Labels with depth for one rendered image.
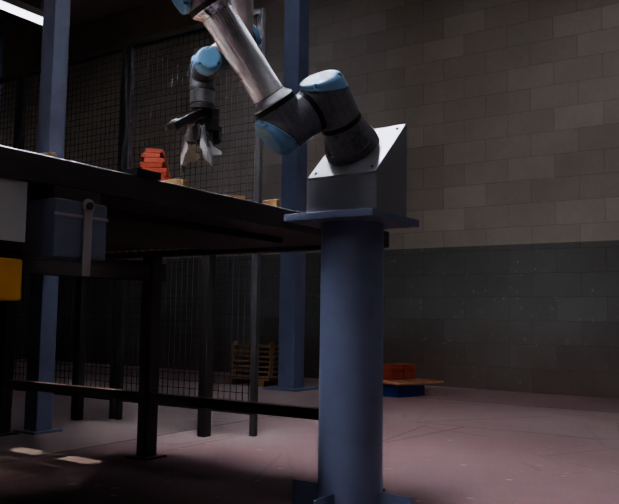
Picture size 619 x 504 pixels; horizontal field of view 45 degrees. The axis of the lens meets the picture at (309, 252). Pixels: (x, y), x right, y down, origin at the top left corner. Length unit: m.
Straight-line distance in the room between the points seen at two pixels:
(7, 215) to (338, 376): 0.90
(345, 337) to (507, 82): 5.27
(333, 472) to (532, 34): 5.56
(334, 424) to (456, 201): 5.12
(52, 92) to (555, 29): 4.40
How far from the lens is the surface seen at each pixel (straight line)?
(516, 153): 6.84
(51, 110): 4.19
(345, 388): 1.96
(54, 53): 4.28
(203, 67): 2.24
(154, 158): 3.06
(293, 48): 6.71
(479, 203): 6.87
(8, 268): 1.53
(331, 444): 1.99
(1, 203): 1.56
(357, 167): 1.99
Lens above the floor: 0.60
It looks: 5 degrees up
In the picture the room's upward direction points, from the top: 1 degrees clockwise
